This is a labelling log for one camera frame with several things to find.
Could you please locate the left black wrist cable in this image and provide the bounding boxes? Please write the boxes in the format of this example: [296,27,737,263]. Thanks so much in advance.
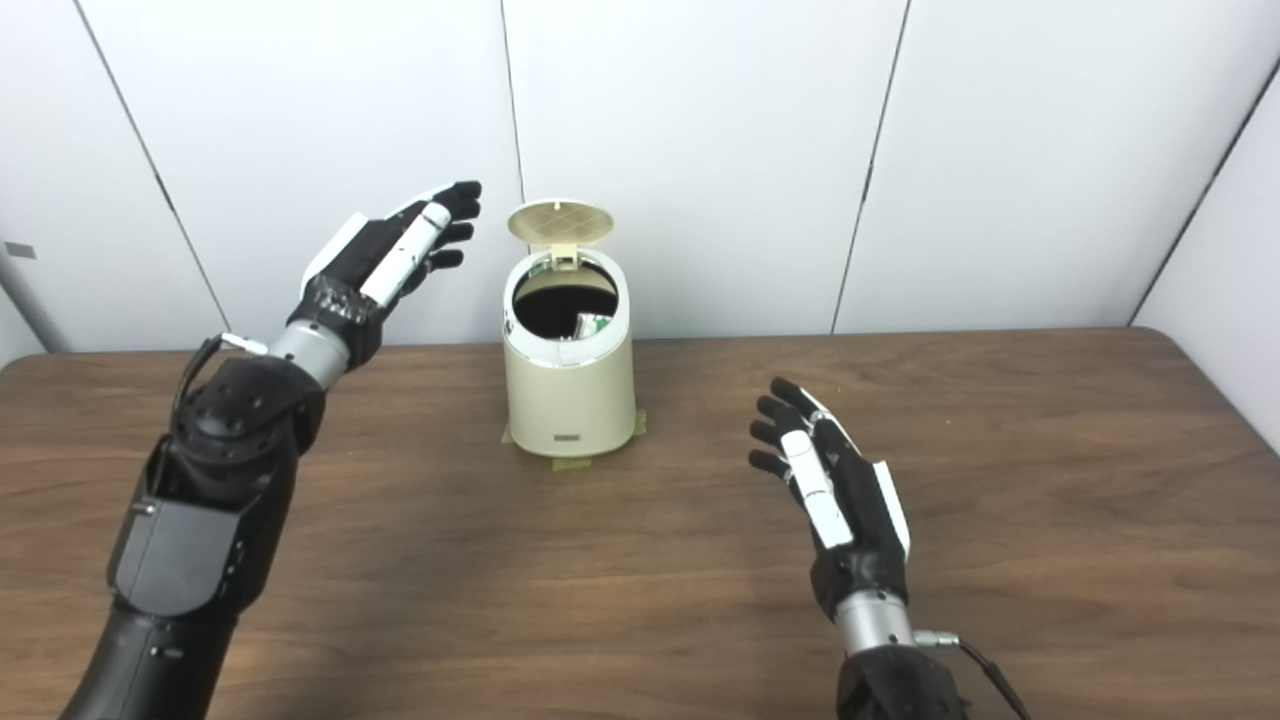
[172,333,269,421]

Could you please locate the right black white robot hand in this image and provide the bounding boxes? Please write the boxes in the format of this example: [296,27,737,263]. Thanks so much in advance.
[748,377,913,621]

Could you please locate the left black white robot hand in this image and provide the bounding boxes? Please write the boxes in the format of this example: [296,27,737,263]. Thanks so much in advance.
[288,180,483,371]

